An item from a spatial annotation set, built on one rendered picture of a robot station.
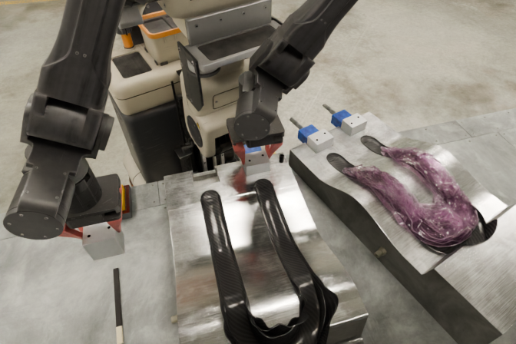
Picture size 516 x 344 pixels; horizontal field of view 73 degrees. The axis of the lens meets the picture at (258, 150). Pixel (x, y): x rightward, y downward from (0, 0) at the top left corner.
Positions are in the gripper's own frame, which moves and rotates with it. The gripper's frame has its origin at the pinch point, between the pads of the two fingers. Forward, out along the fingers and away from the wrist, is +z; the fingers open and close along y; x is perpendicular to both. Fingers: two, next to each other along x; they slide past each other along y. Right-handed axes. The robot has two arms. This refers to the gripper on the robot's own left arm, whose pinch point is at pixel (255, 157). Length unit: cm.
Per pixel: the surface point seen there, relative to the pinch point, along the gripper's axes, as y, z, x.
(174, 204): -17.6, 2.0, -6.4
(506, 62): 232, 90, 130
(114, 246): -27.3, -2.3, -15.5
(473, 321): 24.2, 2.5, -39.1
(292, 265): 0.0, 0.5, -24.4
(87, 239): -30.6, -4.8, -14.9
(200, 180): -11.9, 4.6, 0.5
